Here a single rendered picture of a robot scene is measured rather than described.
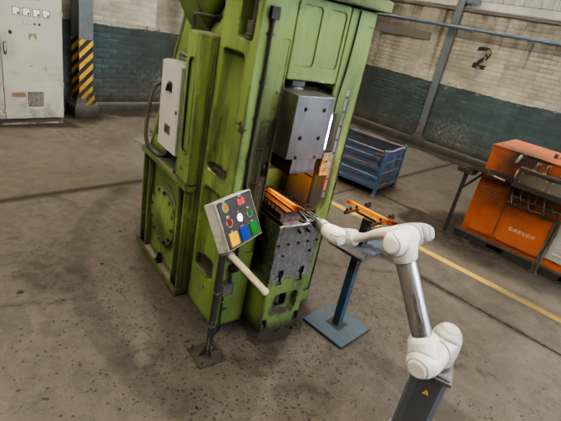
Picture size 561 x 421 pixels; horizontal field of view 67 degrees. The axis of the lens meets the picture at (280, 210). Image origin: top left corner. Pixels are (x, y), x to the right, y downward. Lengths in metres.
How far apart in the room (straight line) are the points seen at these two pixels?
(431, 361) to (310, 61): 1.81
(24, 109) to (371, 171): 5.17
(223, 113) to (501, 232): 4.05
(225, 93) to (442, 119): 7.96
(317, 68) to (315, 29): 0.23
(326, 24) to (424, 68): 7.93
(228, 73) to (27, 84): 4.85
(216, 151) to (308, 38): 0.95
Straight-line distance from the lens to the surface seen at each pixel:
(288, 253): 2.99
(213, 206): 2.32
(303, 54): 2.74
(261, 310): 3.21
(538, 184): 5.58
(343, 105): 3.05
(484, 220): 5.97
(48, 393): 2.96
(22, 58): 7.30
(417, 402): 2.69
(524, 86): 9.91
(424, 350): 2.28
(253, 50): 2.56
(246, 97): 2.58
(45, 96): 7.49
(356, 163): 6.55
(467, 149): 10.24
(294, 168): 2.75
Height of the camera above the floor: 2.17
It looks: 24 degrees down
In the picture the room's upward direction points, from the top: 12 degrees clockwise
